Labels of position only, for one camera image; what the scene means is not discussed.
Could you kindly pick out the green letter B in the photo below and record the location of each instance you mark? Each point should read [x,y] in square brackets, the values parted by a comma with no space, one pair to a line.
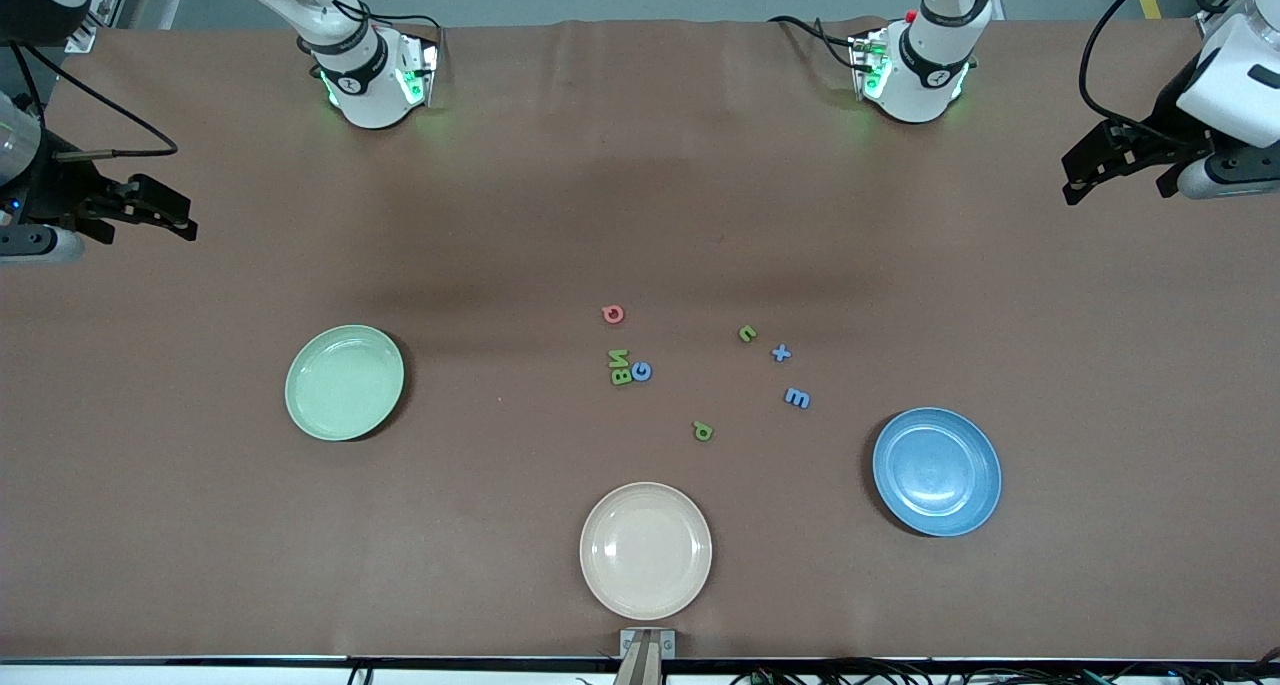
[620,377]

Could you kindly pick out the white table edge rail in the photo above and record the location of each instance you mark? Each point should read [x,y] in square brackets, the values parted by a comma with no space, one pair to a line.
[200,677]

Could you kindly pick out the green letter d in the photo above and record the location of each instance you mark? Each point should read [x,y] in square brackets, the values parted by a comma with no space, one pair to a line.
[699,428]

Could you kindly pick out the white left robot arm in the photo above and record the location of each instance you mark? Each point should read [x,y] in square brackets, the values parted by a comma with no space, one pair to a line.
[925,75]

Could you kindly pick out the green plate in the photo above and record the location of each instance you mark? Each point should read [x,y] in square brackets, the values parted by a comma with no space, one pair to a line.
[340,390]

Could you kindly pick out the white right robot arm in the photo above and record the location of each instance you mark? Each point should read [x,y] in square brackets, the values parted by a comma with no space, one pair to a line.
[365,85]

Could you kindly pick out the beige plate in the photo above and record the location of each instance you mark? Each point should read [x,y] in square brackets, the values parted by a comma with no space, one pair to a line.
[645,555]

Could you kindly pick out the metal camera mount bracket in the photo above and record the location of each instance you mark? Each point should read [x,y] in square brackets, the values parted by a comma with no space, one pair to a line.
[647,660]

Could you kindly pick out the blue letter m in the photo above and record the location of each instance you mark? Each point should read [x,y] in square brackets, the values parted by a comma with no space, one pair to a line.
[797,398]

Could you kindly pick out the blue letter x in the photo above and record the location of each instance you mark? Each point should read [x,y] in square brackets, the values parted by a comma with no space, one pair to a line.
[781,353]

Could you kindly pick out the aluminium frame profile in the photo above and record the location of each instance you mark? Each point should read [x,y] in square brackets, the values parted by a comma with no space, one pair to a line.
[85,33]

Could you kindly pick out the blue plate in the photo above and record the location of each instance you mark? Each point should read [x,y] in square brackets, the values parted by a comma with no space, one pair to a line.
[935,475]

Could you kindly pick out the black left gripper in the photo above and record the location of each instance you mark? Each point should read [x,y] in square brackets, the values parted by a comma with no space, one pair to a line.
[1163,137]

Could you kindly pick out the blue letter G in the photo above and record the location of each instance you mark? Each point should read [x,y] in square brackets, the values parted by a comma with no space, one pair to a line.
[635,372]

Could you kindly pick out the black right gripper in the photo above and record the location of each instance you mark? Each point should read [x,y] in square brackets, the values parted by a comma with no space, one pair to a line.
[52,187]

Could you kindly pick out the red letter Q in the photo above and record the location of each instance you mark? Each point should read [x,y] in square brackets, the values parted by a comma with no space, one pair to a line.
[606,314]

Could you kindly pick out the brown table cover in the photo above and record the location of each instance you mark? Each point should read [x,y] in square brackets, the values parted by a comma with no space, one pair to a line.
[200,525]

